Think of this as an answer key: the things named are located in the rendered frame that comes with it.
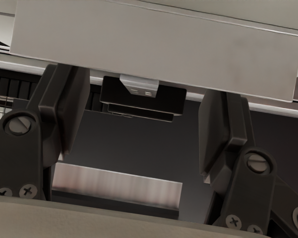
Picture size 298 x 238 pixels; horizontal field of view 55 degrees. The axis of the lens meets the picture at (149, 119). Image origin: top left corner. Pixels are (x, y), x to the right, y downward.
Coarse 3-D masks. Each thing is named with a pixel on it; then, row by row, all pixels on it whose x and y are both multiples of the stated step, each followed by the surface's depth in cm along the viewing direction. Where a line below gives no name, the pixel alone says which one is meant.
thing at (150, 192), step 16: (64, 176) 22; (80, 176) 22; (96, 176) 22; (112, 176) 22; (128, 176) 22; (64, 192) 22; (80, 192) 22; (96, 192) 22; (112, 192) 22; (128, 192) 22; (144, 192) 22; (160, 192) 22; (176, 192) 22; (112, 208) 21; (128, 208) 21; (144, 208) 22; (160, 208) 22; (176, 208) 22
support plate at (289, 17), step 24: (0, 0) 11; (144, 0) 8; (168, 0) 8; (192, 0) 8; (216, 0) 8; (240, 0) 7; (264, 0) 7; (288, 0) 7; (0, 24) 14; (288, 24) 8
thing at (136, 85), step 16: (112, 80) 40; (128, 80) 25; (144, 80) 25; (112, 96) 40; (128, 96) 40; (144, 96) 40; (160, 96) 40; (176, 96) 40; (128, 112) 41; (144, 112) 41; (160, 112) 41; (176, 112) 40
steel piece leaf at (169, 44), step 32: (32, 0) 8; (64, 0) 8; (96, 0) 8; (128, 0) 8; (32, 32) 8; (64, 32) 8; (96, 32) 8; (128, 32) 8; (160, 32) 8; (192, 32) 8; (224, 32) 9; (256, 32) 9; (288, 32) 9; (96, 64) 8; (128, 64) 8; (160, 64) 8; (192, 64) 8; (224, 64) 9; (256, 64) 9; (288, 64) 9; (256, 96) 9; (288, 96) 9
